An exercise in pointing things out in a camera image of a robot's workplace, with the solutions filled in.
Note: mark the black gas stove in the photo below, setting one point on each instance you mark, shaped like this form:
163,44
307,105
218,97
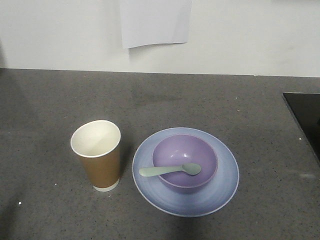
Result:
305,108

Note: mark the mint green plastic spoon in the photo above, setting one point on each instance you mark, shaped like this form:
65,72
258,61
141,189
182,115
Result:
188,168

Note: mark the brown paper cup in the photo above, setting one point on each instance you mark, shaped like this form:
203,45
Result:
97,145

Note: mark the white paper sheet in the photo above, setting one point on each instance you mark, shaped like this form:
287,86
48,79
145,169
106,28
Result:
152,22

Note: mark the purple plastic bowl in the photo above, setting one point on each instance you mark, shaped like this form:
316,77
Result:
182,149

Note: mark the light blue plate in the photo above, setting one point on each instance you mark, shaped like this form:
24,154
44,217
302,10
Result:
208,199

